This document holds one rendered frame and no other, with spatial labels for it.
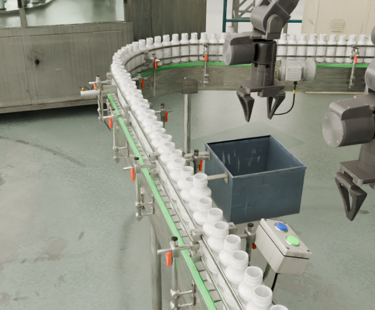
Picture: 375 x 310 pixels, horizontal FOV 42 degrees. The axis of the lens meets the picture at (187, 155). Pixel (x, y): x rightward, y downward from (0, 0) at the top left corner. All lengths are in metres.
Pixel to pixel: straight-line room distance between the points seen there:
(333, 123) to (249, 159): 1.42
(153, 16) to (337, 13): 2.45
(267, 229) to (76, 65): 3.60
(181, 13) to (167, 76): 3.83
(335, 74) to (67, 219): 1.95
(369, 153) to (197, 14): 6.07
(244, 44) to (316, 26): 4.29
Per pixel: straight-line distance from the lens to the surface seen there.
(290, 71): 2.92
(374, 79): 0.81
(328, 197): 3.63
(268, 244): 1.25
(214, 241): 1.18
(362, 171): 0.86
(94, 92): 2.33
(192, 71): 3.02
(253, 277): 1.08
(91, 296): 2.73
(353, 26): 5.54
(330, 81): 3.17
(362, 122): 0.79
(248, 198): 1.89
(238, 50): 1.15
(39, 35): 4.56
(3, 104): 4.75
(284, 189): 1.95
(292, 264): 1.23
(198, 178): 1.31
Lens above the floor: 1.84
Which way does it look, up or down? 27 degrees down
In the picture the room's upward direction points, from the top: 1 degrees clockwise
